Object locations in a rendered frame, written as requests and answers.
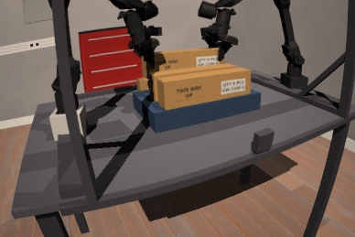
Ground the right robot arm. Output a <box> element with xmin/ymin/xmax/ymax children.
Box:
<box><xmin>198</xmin><ymin>0</ymin><xmax>305</xmax><ymax>77</ymax></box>

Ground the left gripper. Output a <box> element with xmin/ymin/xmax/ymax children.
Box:
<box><xmin>127</xmin><ymin>23</ymin><xmax>159</xmax><ymax>67</ymax></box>

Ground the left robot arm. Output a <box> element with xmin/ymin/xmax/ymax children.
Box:
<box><xmin>51</xmin><ymin>0</ymin><xmax>162</xmax><ymax>114</ymax></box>

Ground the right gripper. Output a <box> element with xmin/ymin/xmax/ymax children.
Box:
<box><xmin>201</xmin><ymin>21</ymin><xmax>238</xmax><ymax>60</ymax></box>

